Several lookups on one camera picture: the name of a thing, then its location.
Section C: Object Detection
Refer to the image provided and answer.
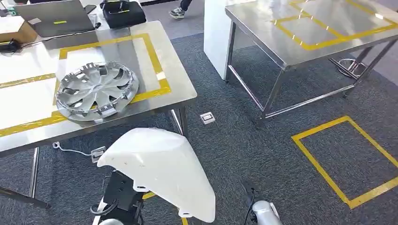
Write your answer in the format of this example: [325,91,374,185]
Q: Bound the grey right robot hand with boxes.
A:
[242,181,260,204]

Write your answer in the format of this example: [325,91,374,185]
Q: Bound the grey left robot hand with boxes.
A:
[102,170,145,225]

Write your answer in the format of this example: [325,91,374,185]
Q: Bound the white plastic body cover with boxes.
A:
[97,127,216,224]

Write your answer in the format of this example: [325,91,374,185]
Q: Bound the floor socket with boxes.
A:
[90,146,107,164]
[199,111,216,125]

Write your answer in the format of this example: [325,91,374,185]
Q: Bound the yellow floor tape square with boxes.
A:
[291,115,398,210]

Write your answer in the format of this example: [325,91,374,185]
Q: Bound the silver wheel hubcap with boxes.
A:
[56,61,140,122]

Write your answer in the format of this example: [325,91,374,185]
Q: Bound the steel table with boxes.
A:
[0,20,198,209]
[224,0,398,128]

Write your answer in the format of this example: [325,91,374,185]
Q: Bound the round steel stool base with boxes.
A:
[337,58,368,79]

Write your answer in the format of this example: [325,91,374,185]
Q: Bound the white cabinet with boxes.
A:
[203,0,249,82]

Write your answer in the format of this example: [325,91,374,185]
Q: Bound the black case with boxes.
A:
[101,0,147,30]

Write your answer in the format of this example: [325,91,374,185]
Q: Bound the black power adapter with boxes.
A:
[0,39,22,54]

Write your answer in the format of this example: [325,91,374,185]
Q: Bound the person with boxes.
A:
[168,0,193,20]

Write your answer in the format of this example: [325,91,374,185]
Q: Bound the grey laptop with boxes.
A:
[14,0,96,38]

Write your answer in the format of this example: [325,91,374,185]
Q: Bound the cardboard box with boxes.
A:
[0,15,38,44]

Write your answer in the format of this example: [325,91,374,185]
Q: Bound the white cable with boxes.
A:
[52,141,93,157]

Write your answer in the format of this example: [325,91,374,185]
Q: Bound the black cable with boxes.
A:
[20,22,102,49]

